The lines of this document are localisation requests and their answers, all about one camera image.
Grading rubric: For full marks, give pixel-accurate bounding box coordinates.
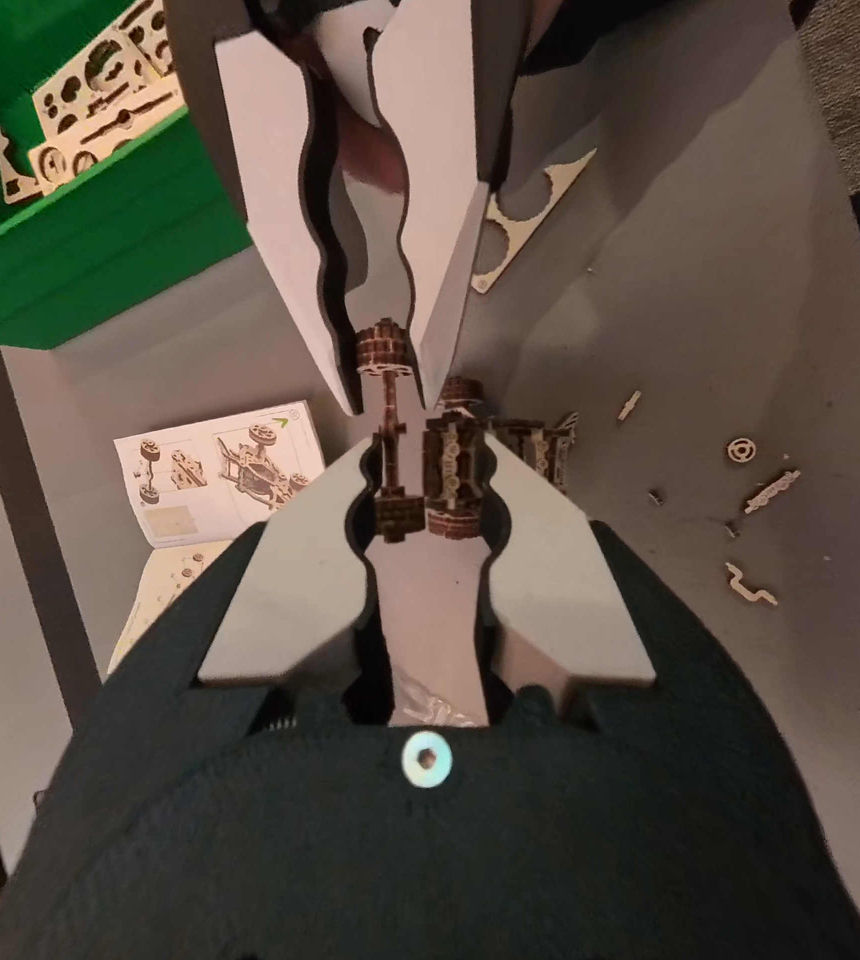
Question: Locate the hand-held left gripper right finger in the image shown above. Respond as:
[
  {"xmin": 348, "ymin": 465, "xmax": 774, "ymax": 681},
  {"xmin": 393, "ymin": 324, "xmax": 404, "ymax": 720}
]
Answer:
[{"xmin": 477, "ymin": 435, "xmax": 658, "ymax": 702}]

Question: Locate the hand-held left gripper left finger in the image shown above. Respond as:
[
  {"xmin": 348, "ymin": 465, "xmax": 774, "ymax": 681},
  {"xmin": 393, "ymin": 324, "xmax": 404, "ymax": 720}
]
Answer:
[{"xmin": 196, "ymin": 437, "xmax": 392, "ymax": 690}]

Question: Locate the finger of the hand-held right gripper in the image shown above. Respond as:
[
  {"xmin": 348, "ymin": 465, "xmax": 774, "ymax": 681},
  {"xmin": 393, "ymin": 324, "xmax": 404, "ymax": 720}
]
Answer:
[
  {"xmin": 362, "ymin": 0, "xmax": 491, "ymax": 412},
  {"xmin": 214, "ymin": 33, "xmax": 367, "ymax": 417}
]

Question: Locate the wooden buggy model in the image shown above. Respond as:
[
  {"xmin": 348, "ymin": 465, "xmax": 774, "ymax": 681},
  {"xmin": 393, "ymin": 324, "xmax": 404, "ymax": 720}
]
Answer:
[{"xmin": 421, "ymin": 375, "xmax": 580, "ymax": 540}]

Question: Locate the wooden wheel axle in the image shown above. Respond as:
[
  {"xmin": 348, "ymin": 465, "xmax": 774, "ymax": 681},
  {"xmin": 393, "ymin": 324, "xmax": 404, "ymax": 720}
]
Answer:
[{"xmin": 355, "ymin": 318, "xmax": 427, "ymax": 541}]

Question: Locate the person's right hand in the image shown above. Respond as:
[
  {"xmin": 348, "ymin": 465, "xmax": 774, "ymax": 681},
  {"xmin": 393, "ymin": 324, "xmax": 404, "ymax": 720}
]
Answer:
[{"xmin": 336, "ymin": 97, "xmax": 410, "ymax": 190}]

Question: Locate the laser-cut wooden part sheet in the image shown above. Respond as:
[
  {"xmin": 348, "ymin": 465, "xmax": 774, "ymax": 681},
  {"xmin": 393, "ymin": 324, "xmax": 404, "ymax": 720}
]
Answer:
[
  {"xmin": 28, "ymin": 0, "xmax": 180, "ymax": 162},
  {"xmin": 0, "ymin": 116, "xmax": 71, "ymax": 205}
]

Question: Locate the wooden sheet offcut with holes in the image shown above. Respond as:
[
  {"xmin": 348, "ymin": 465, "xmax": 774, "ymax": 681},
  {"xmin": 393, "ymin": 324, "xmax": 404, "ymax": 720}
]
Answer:
[{"xmin": 467, "ymin": 147, "xmax": 598, "ymax": 297}]

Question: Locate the green plastic bin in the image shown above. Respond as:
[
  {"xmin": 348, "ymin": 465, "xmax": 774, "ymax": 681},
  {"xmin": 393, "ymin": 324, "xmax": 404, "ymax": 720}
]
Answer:
[{"xmin": 0, "ymin": 0, "xmax": 255, "ymax": 350}]

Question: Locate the instruction booklet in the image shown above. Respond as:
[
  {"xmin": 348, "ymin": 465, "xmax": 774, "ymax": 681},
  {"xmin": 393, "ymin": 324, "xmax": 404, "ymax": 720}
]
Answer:
[{"xmin": 106, "ymin": 401, "xmax": 326, "ymax": 676}]

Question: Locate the wooden S-shaped piece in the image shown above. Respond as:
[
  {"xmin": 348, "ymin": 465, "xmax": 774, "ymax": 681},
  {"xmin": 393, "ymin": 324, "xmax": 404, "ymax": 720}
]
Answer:
[{"xmin": 724, "ymin": 562, "xmax": 778, "ymax": 607}]

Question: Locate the toothed wooden bar piece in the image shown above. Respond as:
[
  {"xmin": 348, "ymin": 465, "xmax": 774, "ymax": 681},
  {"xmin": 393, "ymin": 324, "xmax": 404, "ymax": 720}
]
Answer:
[{"xmin": 745, "ymin": 468, "xmax": 802, "ymax": 515}]

